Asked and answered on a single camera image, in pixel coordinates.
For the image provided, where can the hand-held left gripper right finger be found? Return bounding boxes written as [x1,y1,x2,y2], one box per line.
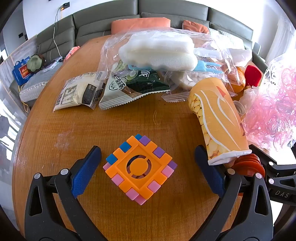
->
[194,146,274,241]

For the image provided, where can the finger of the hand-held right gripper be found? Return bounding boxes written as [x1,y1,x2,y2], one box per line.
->
[249,144,296,177]

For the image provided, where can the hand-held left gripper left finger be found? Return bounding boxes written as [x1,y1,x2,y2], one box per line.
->
[24,146,109,241]

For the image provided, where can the orange ribbed plastic object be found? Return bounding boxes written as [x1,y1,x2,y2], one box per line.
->
[231,153,266,178]

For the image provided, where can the orange plastic puzzle cube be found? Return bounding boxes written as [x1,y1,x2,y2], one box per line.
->
[103,134,178,205]

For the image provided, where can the orange corn print paper cup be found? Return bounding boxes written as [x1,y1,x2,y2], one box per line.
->
[188,77,252,166]

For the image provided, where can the bread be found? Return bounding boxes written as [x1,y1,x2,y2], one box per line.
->
[53,71,109,113]

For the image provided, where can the bag of pink shredded paper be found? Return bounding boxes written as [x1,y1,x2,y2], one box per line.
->
[240,54,296,151]

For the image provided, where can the white bottle cap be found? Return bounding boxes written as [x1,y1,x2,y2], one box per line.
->
[235,101,247,120]

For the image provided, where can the clear plastic fork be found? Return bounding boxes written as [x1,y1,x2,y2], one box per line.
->
[161,91,190,103]

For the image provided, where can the beige buns in clear wrapper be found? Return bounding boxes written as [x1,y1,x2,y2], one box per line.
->
[165,70,204,90]

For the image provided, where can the red box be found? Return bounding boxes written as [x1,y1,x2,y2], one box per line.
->
[244,65,263,87]

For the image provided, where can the orange mandarin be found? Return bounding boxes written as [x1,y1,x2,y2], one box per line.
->
[225,66,246,92]

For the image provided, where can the grey quilted sofa cover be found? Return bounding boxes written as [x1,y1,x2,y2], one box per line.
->
[20,61,64,102]

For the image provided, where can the blue plastic fork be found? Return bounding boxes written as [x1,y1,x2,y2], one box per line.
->
[194,60,225,75]

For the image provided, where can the green snack packet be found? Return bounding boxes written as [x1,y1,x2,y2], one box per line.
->
[99,60,170,110]

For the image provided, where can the blue shopping bag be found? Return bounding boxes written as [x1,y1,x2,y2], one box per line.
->
[13,56,31,86]

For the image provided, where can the pink plush toy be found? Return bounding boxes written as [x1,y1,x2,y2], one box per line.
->
[63,46,80,62]

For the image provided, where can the green hat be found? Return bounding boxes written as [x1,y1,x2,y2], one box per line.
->
[27,54,44,72]

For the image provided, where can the white curtain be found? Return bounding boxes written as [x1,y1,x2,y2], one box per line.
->
[266,17,293,66]

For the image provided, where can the large clear plastic bag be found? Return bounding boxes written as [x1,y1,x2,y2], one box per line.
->
[97,27,252,98]

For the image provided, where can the white foam block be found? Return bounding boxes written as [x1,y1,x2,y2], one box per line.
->
[118,35,198,71]

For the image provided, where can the grey checked cushion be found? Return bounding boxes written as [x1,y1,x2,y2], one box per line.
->
[209,28,245,50]

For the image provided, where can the small orange cushion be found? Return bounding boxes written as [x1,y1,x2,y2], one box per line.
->
[182,20,210,35]

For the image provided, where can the grey green sofa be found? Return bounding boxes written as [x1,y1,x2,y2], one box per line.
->
[9,0,269,102]

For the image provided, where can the large orange cushion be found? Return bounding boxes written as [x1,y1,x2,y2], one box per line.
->
[111,18,171,35]

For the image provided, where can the white charging cable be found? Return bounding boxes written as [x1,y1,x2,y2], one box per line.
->
[52,6,64,61]

